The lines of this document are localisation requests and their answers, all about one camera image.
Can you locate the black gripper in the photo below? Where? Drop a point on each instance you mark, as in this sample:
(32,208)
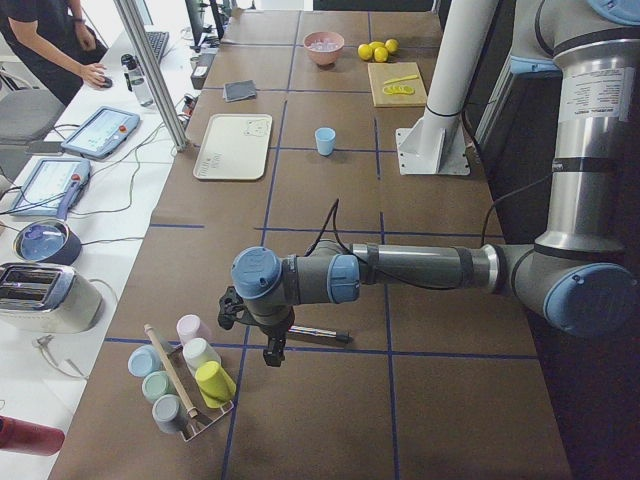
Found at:
(276,329)

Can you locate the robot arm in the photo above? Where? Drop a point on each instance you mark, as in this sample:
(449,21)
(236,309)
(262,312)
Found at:
(571,274)

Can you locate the yellow-green cup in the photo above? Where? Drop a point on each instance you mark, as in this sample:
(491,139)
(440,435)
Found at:
(215,385)

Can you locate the white cup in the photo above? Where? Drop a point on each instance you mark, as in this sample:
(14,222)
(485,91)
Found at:
(197,352)

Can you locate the white cup rack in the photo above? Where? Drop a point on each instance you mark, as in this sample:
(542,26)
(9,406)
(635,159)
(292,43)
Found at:
(206,416)

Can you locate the grey cup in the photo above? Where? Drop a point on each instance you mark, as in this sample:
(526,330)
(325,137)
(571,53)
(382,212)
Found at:
(169,414)

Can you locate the green cup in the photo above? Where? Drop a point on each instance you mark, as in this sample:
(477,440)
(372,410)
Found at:
(156,385)

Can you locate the blue cup in rack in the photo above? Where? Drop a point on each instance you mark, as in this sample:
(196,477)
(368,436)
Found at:
(143,361)

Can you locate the light blue cup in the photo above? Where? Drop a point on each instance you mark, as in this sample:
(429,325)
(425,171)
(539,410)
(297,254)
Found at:
(325,138)

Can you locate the pink bowl of ice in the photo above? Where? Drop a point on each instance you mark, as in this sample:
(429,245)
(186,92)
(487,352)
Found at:
(324,48)

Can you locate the steel muddler black tip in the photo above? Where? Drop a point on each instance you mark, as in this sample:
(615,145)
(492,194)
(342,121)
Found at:
(319,335)

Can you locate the cream bear tray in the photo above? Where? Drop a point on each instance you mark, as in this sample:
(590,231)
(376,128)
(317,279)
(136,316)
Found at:
(234,147)

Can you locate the cream toaster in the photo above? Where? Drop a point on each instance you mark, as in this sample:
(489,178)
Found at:
(47,298)

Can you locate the blue pot with lid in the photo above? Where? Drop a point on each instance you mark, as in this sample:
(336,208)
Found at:
(48,241)

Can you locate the red bottle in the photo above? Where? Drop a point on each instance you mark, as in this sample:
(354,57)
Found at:
(30,438)

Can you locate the grey folded cloth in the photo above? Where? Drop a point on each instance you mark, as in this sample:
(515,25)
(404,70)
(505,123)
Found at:
(239,90)

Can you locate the teach pendant near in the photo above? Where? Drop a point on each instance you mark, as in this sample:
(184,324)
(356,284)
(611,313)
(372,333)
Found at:
(47,185)

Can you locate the teach pendant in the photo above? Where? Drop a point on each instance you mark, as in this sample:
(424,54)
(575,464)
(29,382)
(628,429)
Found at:
(47,185)
(101,134)

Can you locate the teach pendant far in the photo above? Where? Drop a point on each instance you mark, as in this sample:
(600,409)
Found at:
(101,134)

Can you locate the lemon slices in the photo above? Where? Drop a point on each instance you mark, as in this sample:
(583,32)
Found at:
(398,90)

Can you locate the wooden cutting board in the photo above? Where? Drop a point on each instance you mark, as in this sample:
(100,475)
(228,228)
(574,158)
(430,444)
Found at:
(379,72)

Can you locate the black box on desk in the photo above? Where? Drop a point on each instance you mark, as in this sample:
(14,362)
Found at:
(201,68)

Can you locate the clear water bottle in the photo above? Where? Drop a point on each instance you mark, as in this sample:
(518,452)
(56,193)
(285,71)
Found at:
(136,80)

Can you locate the yellow plastic knife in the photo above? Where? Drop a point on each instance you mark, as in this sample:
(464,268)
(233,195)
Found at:
(400,79)

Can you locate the yellow lemon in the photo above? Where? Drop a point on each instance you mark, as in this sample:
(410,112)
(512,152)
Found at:
(365,52)
(381,54)
(392,46)

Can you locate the black keyboard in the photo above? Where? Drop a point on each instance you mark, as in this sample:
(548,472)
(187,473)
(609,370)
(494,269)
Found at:
(158,42)

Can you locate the person in black shirt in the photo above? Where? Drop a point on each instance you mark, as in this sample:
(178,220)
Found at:
(54,42)

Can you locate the wooden rack handle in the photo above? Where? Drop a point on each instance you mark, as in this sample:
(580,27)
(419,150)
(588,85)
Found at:
(164,349)

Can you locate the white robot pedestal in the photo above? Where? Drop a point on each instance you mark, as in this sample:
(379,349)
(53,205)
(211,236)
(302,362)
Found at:
(435,145)

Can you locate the aluminium frame post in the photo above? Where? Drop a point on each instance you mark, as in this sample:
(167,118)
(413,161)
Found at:
(134,27)

